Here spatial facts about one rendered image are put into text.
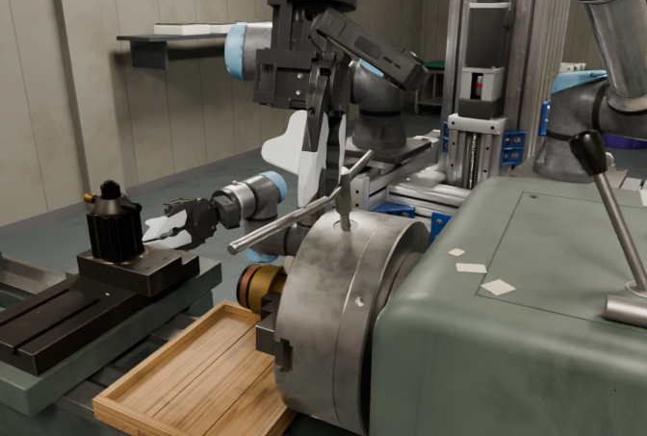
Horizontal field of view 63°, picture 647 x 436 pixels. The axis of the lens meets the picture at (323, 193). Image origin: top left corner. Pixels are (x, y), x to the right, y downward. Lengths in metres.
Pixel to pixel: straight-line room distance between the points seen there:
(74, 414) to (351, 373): 0.60
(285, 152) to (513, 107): 1.03
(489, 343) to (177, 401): 0.63
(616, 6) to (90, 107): 3.88
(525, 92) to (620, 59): 0.43
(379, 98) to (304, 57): 0.91
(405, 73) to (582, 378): 0.30
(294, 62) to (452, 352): 0.31
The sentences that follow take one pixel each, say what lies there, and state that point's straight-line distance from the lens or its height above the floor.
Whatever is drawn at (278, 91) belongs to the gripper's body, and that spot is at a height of 1.44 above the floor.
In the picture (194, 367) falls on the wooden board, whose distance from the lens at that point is 1.07.
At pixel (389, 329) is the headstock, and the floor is 1.22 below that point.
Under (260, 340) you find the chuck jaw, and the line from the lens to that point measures 0.76.
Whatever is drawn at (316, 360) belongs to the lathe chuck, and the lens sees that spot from 0.69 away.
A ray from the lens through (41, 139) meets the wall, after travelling 4.36.
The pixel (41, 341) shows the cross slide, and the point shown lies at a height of 0.97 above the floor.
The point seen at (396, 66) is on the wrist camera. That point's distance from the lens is 0.51.
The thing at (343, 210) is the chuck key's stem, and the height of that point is 1.26.
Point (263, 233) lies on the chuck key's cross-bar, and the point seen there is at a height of 1.30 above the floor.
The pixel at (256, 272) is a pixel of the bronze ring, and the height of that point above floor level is 1.12.
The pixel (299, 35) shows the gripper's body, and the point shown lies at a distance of 0.55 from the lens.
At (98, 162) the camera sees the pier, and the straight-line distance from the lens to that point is 4.50.
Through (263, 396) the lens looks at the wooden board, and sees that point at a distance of 0.99.
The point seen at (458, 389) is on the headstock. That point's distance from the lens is 0.55.
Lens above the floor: 1.52
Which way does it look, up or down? 19 degrees down
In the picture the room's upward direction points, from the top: straight up
